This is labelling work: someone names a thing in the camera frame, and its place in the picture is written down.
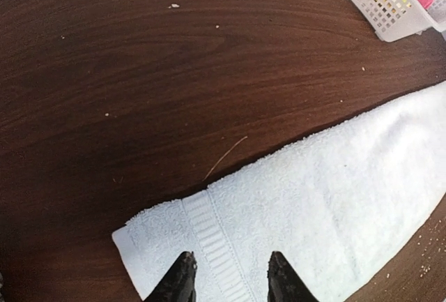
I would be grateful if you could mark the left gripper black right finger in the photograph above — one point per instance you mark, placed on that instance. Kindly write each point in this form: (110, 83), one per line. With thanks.
(284, 284)

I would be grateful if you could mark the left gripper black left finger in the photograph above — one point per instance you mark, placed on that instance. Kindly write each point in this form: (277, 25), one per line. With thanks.
(177, 285)

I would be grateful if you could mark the light blue towel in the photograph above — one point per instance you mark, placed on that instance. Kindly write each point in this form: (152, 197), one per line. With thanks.
(339, 204)

